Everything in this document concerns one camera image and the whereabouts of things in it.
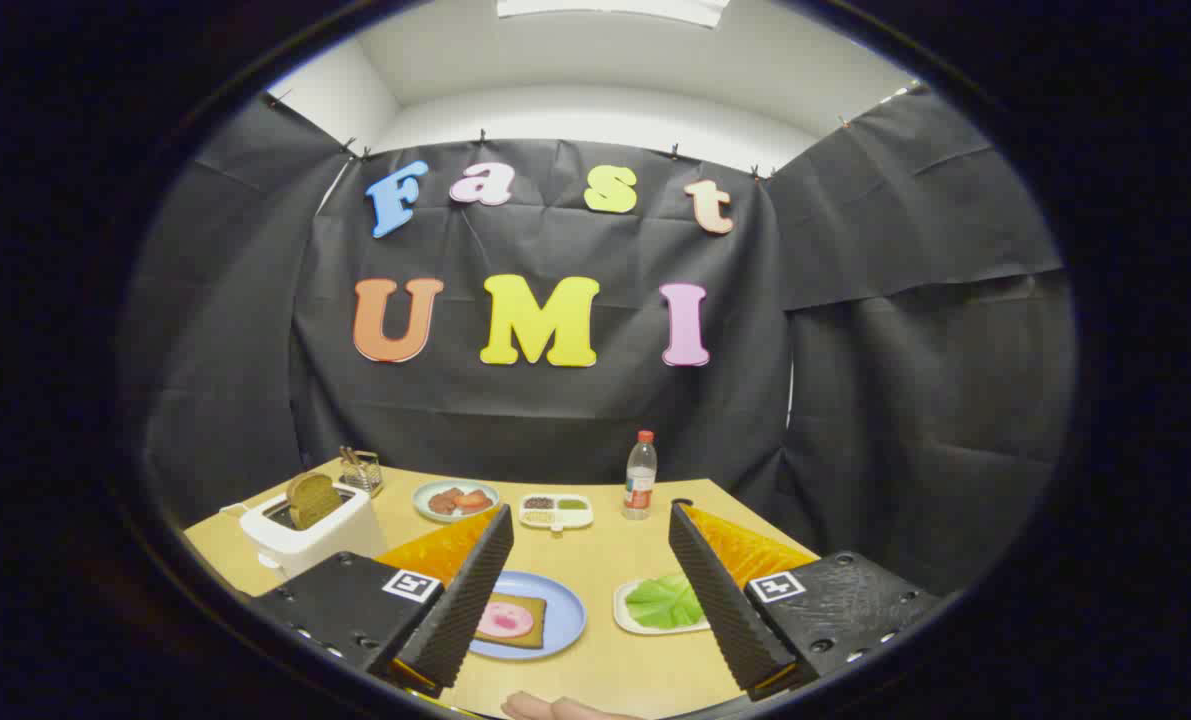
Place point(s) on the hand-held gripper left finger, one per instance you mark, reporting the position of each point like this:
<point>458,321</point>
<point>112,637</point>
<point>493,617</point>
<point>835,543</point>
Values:
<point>465,610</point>

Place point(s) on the white square plate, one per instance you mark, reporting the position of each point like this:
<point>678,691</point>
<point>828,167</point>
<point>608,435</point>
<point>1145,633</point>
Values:
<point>645,630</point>

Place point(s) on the pink ham slice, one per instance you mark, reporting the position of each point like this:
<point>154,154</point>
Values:
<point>505,620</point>

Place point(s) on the white toaster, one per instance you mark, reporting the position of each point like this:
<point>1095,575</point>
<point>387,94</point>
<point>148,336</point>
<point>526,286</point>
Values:
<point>325,545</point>

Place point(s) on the square toast slice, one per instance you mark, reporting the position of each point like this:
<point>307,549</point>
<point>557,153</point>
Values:
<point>532,638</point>

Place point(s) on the white divided condiment dish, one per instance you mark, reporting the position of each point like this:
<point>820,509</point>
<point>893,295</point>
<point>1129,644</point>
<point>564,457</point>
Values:
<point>555,521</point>

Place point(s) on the green lettuce leaf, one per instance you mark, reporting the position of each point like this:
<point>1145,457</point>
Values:
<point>660,600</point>

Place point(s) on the ceiling light panel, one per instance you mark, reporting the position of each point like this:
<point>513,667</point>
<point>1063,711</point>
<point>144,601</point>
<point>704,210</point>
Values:
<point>610,9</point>

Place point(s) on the rounded brown bread slice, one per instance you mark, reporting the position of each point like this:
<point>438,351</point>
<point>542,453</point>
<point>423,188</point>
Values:
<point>313,500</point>

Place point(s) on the red tomato slice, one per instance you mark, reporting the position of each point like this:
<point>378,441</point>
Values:
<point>473,499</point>

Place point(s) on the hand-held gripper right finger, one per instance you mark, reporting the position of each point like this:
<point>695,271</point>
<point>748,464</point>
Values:
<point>725,610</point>

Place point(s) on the clear plastic water bottle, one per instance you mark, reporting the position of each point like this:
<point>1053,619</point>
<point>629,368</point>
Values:
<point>640,480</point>

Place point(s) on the black backdrop cloth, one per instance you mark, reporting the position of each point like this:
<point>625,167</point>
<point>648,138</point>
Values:
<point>555,420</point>

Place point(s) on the blue round plate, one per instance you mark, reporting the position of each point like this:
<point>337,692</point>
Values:
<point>565,610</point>

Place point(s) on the pale green round plate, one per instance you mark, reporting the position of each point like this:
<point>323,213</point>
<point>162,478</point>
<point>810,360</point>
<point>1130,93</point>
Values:
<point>475,517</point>

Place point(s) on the brown meat piece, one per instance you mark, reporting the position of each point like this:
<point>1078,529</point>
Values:
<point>442,503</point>

